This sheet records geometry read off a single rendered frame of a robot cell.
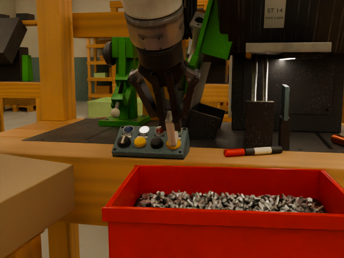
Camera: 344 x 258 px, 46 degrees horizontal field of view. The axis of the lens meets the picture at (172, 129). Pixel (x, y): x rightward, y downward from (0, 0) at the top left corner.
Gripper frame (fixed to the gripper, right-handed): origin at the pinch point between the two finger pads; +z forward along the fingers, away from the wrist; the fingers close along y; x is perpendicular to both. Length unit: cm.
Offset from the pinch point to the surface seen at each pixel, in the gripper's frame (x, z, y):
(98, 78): 773, 575, -386
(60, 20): 66, 12, -52
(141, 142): -0.7, 3.4, -6.6
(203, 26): 31.2, -4.1, 3.4
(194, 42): 40.2, 5.9, -0.8
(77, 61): 862, 582, -478
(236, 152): 1.5, 7.6, 12.4
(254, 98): 15.2, 4.5, 15.8
